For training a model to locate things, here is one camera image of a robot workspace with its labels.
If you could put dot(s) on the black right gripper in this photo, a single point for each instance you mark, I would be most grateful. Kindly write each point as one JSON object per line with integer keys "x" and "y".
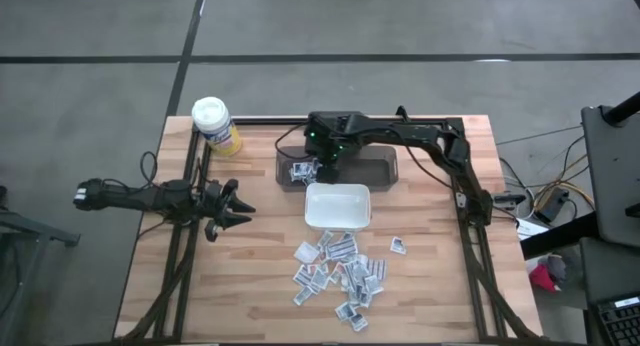
{"x": 328, "y": 170}

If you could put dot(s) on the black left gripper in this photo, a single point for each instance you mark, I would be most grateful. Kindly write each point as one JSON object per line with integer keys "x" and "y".
{"x": 215, "y": 206}

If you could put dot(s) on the white printed packet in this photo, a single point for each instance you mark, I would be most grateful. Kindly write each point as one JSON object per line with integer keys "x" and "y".
{"x": 374, "y": 284}
{"x": 345, "y": 311}
{"x": 325, "y": 238}
{"x": 320, "y": 279}
{"x": 302, "y": 276}
{"x": 398, "y": 245}
{"x": 302, "y": 296}
{"x": 378, "y": 269}
{"x": 352, "y": 275}

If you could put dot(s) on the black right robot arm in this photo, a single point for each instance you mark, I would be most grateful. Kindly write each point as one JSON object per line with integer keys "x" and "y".
{"x": 425, "y": 136}

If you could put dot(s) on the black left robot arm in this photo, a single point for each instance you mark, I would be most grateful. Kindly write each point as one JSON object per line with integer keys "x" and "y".
{"x": 140, "y": 198}

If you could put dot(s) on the white plastic bin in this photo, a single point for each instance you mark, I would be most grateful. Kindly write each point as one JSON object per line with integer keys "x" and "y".
{"x": 337, "y": 208}

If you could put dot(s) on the large translucent grey bin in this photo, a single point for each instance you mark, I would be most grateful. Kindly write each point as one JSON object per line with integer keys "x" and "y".
{"x": 370, "y": 171}

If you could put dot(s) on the small translucent grey bin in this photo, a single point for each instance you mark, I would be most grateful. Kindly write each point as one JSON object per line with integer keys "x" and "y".
{"x": 361, "y": 142}

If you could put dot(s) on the blue-striped white bandage packet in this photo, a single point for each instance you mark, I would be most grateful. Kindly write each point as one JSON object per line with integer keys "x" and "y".
{"x": 342, "y": 247}

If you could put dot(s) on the plain white packet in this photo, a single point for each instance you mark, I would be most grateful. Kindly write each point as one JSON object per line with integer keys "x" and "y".
{"x": 306, "y": 252}

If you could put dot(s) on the yellow white Lysol wipes canister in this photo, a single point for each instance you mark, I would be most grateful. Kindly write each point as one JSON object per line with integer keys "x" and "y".
{"x": 215, "y": 123}

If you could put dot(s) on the black table clamp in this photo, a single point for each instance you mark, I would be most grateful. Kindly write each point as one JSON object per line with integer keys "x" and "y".
{"x": 401, "y": 112}

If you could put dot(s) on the grey metal stand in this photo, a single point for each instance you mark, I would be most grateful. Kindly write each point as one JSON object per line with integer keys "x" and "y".
{"x": 30, "y": 236}

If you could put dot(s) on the white paper sheet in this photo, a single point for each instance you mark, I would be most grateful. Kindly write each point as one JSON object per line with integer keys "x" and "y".
{"x": 530, "y": 229}

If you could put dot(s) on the black power box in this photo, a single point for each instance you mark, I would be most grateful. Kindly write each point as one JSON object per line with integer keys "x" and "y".
{"x": 550, "y": 206}

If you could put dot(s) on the red cloth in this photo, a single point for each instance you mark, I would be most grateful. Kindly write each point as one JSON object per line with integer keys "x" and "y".
{"x": 541, "y": 278}

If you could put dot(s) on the dark grey side desk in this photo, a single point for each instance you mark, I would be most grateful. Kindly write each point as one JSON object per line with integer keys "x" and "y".
{"x": 612, "y": 176}

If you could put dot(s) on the black keyboard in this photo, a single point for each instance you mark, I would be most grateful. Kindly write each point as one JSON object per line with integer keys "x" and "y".
{"x": 620, "y": 323}

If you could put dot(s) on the black bracket on table edge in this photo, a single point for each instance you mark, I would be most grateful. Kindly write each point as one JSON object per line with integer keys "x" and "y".
{"x": 507, "y": 199}

